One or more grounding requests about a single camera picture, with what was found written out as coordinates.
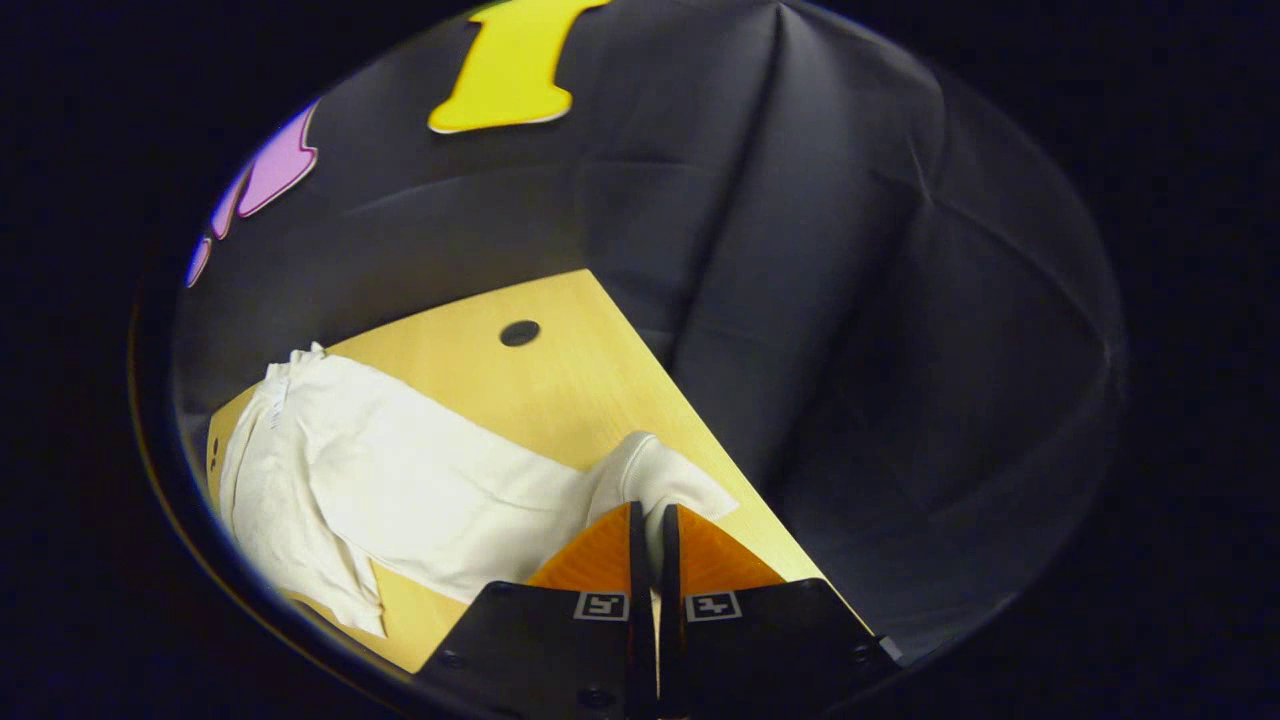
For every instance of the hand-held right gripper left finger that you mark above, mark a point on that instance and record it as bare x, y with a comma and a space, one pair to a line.
560, 650

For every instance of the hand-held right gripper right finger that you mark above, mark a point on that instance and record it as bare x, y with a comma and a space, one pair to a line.
770, 645

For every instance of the white garment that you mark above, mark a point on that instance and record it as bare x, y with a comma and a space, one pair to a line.
420, 480

